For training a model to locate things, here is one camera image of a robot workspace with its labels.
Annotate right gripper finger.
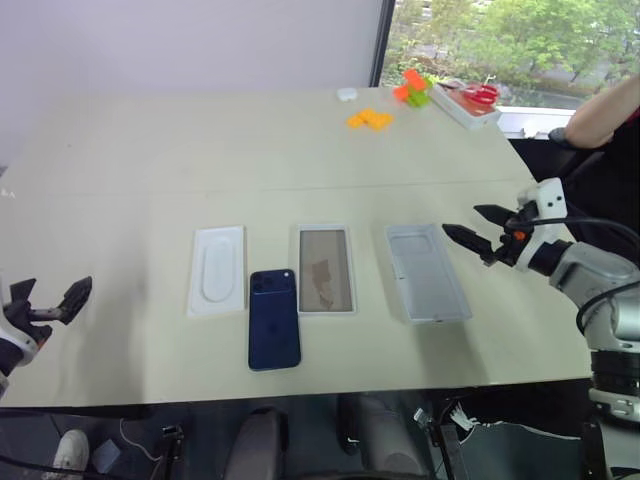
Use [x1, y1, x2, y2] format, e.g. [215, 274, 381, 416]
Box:
[473, 203, 517, 234]
[442, 223, 497, 265]

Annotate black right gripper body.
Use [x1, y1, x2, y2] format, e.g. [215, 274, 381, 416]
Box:
[483, 211, 533, 269]

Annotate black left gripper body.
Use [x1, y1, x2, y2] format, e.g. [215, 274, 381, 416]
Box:
[2, 299, 64, 350]

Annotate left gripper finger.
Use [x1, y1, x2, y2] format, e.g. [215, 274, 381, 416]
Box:
[53, 275, 94, 327]
[8, 278, 39, 307]

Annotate grey-white phone box lid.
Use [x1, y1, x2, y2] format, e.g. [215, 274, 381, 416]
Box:
[383, 223, 474, 326]

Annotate white moulded tray insert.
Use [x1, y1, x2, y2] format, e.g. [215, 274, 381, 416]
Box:
[186, 225, 250, 319]

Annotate white phone box base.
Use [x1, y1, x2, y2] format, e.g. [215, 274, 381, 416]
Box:
[290, 223, 360, 317]

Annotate dark blue smartphone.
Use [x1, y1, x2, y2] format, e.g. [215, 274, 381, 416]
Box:
[247, 268, 302, 372]

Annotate white window sill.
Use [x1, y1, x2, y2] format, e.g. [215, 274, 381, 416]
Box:
[494, 104, 581, 139]

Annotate person's black clothing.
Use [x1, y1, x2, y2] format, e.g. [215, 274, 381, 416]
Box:
[562, 107, 640, 261]

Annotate green building blocks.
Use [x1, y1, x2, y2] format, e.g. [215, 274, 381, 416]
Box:
[406, 77, 434, 109]

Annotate white shoe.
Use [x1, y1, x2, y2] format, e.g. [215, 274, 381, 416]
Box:
[52, 428, 91, 474]

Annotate yellow building block cluster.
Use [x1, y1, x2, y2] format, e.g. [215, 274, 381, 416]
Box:
[346, 107, 395, 134]

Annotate orange building blocks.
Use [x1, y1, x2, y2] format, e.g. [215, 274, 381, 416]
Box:
[393, 68, 434, 101]

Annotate dark rounded shape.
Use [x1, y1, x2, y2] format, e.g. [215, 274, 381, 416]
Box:
[224, 405, 291, 480]

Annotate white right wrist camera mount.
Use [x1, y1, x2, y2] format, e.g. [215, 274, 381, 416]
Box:
[514, 178, 569, 274]

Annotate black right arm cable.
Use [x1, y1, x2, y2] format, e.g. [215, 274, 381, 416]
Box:
[529, 212, 640, 347]

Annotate red-handled scissors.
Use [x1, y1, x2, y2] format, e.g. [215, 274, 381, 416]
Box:
[459, 83, 500, 106]

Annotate black window frame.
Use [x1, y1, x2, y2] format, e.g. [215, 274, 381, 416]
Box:
[368, 0, 396, 89]

